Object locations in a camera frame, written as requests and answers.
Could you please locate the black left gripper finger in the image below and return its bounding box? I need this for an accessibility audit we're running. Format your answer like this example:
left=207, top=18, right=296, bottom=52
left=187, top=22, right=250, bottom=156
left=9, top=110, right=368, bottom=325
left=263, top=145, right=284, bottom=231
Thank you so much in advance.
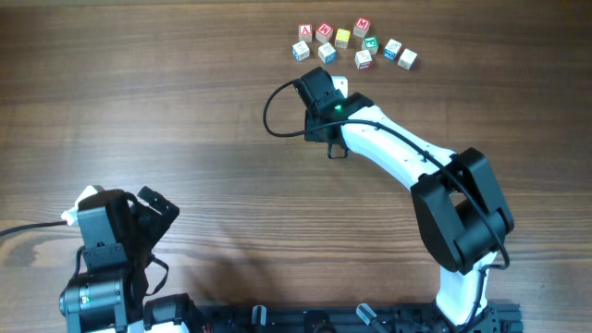
left=131, top=203, right=167, bottom=250
left=137, top=186, right=179, bottom=230

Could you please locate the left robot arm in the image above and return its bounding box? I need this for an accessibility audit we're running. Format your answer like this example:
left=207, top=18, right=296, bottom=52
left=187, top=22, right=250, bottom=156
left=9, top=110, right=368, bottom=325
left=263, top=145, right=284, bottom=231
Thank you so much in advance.
left=59, top=185, right=212, bottom=333

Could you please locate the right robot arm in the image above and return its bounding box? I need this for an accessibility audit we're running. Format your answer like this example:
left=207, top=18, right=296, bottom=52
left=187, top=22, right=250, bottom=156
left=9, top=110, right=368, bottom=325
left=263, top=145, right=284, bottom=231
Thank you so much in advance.
left=293, top=68, right=514, bottom=332

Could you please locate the blue picture block centre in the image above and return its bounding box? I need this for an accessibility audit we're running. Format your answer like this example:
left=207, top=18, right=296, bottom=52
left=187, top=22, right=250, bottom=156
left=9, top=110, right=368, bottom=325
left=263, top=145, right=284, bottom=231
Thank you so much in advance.
left=317, top=43, right=337, bottom=64

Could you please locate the blue picture block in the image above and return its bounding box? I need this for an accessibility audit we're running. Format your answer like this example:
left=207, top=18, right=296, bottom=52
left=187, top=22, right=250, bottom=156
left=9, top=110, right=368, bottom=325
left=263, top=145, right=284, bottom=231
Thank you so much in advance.
left=292, top=41, right=310, bottom=61
left=317, top=43, right=337, bottom=64

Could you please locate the blue picture block far left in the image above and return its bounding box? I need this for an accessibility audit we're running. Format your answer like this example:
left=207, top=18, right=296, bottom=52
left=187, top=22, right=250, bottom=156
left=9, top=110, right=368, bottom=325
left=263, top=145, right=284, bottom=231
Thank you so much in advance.
left=292, top=41, right=310, bottom=61

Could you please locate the red edged picture block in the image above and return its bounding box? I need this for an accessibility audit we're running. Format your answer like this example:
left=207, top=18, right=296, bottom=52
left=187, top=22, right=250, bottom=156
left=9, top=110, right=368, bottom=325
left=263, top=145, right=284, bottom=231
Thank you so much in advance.
left=354, top=50, right=372, bottom=70

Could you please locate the yellow wooden block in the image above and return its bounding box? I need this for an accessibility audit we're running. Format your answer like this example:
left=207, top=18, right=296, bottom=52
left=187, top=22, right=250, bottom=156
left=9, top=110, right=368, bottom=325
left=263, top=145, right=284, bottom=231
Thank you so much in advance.
left=335, top=29, right=352, bottom=49

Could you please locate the red letter W block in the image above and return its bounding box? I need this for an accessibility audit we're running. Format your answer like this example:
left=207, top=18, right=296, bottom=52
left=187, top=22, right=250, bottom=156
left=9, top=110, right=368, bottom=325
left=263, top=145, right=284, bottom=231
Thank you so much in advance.
left=315, top=22, right=334, bottom=43

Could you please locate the green letter block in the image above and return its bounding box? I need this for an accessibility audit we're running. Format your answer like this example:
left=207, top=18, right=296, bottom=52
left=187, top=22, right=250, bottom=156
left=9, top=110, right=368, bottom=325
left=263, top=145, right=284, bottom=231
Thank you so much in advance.
left=362, top=36, right=379, bottom=55

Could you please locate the red letter A block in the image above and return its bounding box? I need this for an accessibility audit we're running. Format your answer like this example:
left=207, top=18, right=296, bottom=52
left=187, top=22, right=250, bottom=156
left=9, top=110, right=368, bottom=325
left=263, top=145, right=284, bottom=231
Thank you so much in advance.
left=298, top=24, right=313, bottom=43

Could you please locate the blue block right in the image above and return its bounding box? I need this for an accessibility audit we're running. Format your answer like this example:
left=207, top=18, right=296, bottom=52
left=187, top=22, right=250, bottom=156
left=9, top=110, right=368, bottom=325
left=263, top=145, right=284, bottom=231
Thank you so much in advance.
left=383, top=39, right=402, bottom=60

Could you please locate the red letter M block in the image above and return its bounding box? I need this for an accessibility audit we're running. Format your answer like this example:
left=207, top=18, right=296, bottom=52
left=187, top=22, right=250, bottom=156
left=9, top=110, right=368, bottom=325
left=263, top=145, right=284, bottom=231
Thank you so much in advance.
left=353, top=17, right=371, bottom=38

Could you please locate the plain wooden block far right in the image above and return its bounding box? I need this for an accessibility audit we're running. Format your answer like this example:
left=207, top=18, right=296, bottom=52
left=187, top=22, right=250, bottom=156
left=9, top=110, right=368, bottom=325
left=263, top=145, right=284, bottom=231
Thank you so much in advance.
left=398, top=49, right=417, bottom=70

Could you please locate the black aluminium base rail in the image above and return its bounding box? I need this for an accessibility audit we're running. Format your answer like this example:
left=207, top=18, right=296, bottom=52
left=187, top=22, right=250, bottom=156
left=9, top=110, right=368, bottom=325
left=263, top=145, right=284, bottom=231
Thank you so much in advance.
left=187, top=302, right=525, bottom=333

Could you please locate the black right camera cable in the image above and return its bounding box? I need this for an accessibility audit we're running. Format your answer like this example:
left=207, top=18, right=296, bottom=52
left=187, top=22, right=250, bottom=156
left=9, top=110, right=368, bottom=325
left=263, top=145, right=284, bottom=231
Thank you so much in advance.
left=262, top=79, right=511, bottom=333

